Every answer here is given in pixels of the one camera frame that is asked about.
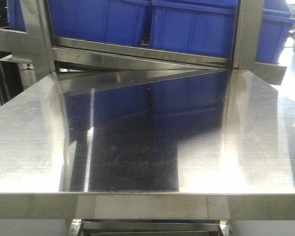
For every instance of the blue plastic bin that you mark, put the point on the blue plastic bin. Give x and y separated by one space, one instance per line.
200 27
110 21
15 15
274 31

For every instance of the blue plastic bin centre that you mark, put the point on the blue plastic bin centre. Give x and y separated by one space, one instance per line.
200 27

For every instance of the blue plastic bin far left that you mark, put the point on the blue plastic bin far left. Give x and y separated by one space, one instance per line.
15 15

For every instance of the stainless steel shelf rack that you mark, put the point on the stainless steel shelf rack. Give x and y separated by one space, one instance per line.
38 45

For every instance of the blue plastic bin right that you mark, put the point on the blue plastic bin right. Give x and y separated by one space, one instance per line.
274 31

